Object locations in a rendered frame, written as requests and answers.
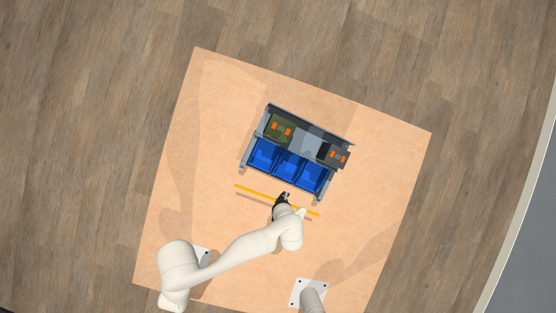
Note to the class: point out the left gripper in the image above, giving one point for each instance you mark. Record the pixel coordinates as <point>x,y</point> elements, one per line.
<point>282,199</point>

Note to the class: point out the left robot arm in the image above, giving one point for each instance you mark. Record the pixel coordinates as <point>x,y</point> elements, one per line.
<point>179,268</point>

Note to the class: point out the grey shelf rack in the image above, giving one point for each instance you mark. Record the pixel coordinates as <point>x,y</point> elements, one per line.
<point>305,142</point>

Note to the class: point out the dark grey tool case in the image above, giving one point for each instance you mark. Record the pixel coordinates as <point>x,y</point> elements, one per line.
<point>333,154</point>

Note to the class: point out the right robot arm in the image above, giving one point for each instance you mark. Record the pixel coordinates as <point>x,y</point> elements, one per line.
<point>310,301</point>

